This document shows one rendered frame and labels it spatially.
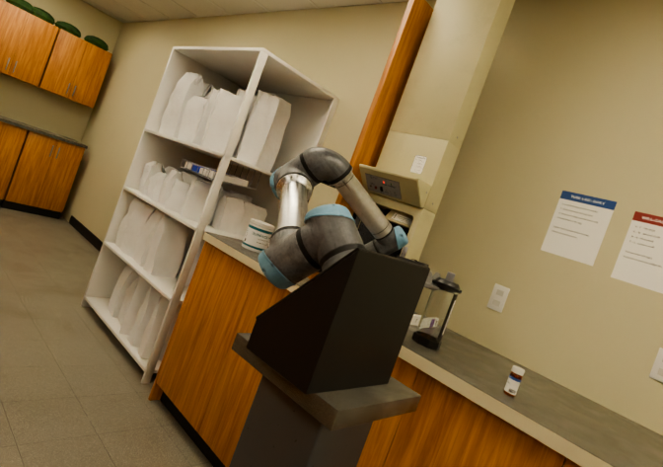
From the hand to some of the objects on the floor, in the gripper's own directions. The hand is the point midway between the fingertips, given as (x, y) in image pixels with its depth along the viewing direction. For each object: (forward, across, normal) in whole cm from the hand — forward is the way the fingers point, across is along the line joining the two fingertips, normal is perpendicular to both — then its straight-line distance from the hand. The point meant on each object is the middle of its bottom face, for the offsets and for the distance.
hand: (443, 290), depth 159 cm
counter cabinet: (-28, +25, +112) cm, 118 cm away
